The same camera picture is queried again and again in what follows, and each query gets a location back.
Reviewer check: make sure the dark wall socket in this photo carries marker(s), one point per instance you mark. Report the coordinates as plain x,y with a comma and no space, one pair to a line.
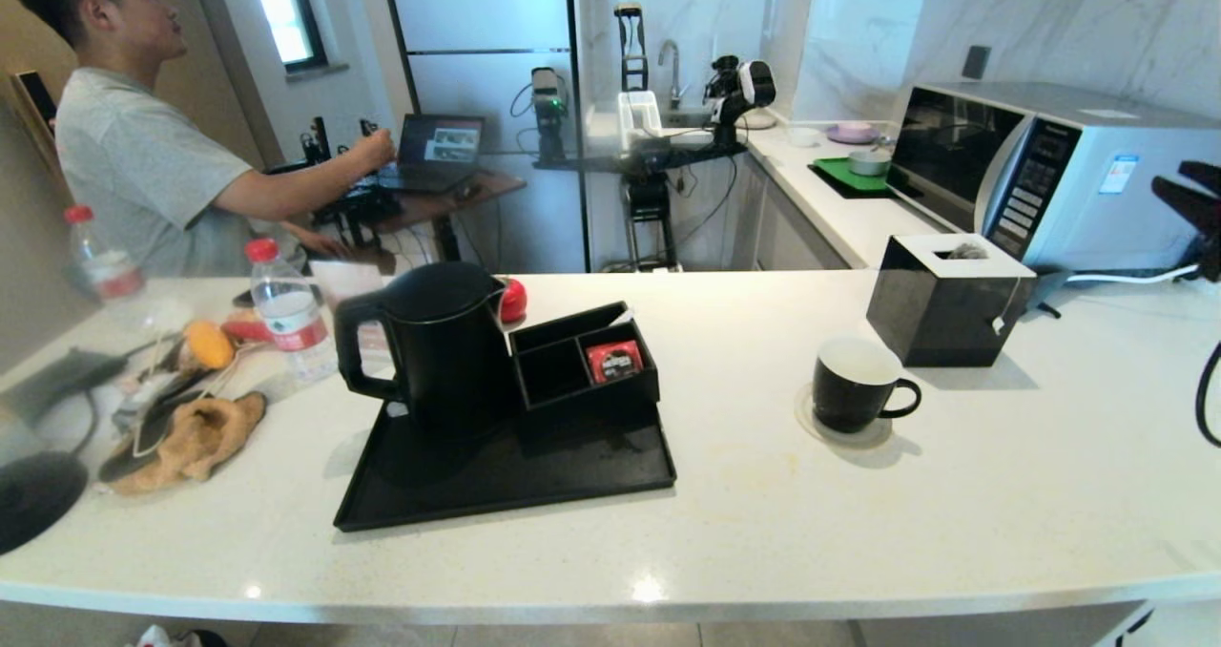
975,60

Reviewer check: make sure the dark framed window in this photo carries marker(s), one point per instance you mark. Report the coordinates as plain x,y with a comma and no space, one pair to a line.
286,12

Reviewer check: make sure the clear water bottle red cap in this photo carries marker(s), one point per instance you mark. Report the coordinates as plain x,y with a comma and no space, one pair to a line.
103,265

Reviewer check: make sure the clear water bottle red label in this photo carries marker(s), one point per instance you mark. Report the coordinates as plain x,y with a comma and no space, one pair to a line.
286,323

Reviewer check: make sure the black device with green light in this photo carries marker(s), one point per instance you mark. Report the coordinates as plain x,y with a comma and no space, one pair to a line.
547,103

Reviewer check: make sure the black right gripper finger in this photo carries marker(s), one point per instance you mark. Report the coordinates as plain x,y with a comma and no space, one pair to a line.
1192,213
1204,175

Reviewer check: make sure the grey pyramid tea bag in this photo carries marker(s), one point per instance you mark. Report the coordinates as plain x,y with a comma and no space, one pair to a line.
965,250

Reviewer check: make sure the red mesh pouch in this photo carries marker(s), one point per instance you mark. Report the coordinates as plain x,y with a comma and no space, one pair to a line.
246,327

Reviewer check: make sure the black compartment organizer box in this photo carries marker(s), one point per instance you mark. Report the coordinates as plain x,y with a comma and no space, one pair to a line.
591,404

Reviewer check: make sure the translucent white box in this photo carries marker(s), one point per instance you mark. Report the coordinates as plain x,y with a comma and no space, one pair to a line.
637,113

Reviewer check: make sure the black electric kettle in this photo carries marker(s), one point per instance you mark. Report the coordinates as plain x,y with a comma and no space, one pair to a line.
448,370

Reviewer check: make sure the small white bowl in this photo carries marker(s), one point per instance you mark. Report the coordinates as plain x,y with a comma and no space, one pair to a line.
803,135

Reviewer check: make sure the silver microwave oven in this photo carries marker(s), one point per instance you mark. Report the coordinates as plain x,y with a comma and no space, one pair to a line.
1126,198

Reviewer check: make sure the round clear coaster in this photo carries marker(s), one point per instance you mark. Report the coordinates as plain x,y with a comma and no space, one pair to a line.
863,440

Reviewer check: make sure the small grey bowl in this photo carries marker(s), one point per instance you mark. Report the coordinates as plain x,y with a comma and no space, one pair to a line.
866,161

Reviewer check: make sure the black rectangular serving tray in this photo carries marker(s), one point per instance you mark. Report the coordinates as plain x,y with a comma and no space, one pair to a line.
534,480

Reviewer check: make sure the black computer mouse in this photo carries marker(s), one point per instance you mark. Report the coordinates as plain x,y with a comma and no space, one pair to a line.
467,191

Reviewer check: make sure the purple plate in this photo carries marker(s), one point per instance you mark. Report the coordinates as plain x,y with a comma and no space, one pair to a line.
851,133

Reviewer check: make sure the white kitchen cabinet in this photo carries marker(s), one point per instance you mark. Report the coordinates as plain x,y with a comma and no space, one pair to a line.
792,232

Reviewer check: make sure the chrome kitchen faucet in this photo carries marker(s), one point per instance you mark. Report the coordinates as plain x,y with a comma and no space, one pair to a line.
672,61

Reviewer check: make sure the white red shoe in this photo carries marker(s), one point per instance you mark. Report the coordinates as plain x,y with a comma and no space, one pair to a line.
157,636

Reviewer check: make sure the man in grey shirt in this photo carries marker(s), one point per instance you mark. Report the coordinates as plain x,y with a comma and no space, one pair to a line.
134,170

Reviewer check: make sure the red strawberry shaped ornament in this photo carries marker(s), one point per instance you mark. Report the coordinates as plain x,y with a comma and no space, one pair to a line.
515,301

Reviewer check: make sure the red instant coffee sachet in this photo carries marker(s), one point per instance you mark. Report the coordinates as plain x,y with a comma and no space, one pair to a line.
613,361

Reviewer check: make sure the black open laptop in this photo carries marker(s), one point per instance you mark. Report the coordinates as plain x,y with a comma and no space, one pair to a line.
439,149

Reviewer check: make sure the black tray under mat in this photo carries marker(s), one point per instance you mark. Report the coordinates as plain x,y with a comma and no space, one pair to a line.
839,188

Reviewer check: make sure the black centre stand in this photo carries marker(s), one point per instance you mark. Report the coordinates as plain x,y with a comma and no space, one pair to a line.
649,208

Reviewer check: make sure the grey white refrigerator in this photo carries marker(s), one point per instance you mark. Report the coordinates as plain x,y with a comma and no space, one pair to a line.
477,17

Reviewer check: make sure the black tissue box white lid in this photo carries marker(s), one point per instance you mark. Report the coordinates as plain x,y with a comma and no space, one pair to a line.
935,313

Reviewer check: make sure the orange oval toy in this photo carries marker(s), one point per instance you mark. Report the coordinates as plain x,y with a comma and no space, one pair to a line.
210,344

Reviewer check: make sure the green mat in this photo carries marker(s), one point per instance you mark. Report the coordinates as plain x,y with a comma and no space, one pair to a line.
839,171

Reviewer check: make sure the black mug white inside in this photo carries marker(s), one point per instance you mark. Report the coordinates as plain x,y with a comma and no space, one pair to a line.
849,404

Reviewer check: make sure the black round kettle base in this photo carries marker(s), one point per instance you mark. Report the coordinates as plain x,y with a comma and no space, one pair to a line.
38,504

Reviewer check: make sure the brown wooden desk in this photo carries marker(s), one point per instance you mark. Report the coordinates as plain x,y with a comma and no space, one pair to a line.
486,192

